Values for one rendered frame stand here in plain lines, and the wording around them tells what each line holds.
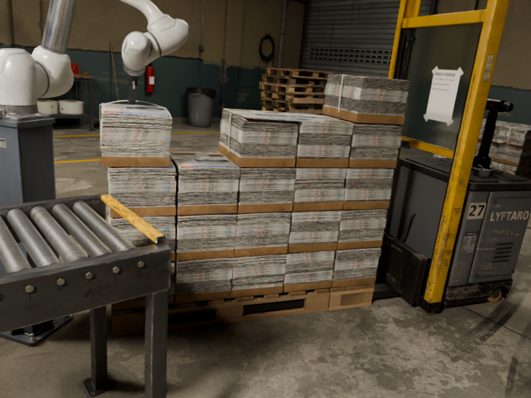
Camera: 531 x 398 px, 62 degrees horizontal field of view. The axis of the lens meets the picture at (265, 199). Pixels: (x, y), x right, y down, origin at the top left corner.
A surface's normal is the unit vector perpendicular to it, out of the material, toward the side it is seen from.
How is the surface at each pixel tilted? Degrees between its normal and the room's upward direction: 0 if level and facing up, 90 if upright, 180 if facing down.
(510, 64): 90
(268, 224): 90
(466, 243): 90
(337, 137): 90
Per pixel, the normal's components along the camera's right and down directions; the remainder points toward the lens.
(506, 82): -0.77, 0.11
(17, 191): -0.31, 0.25
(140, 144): 0.33, 0.37
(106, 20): 0.63, 0.28
